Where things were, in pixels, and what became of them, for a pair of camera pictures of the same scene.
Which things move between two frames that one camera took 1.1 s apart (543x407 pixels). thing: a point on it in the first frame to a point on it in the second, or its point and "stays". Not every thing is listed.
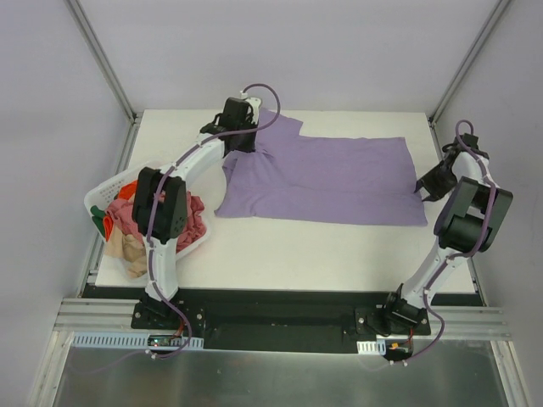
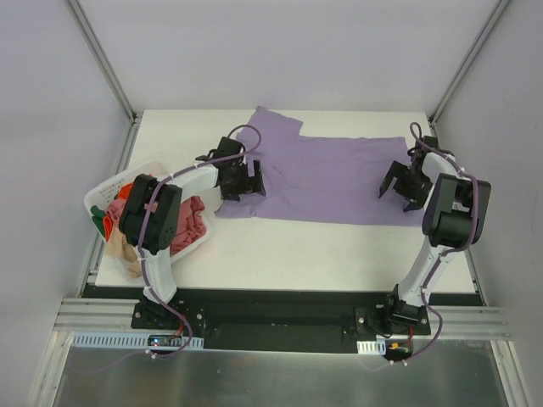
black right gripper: [441, 177] to [407, 186]
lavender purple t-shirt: [355, 180] stays
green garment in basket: [97, 218] stays
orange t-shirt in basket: [128, 190] stays
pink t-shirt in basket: [122, 211] stays
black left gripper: [243, 142] to [239, 185]
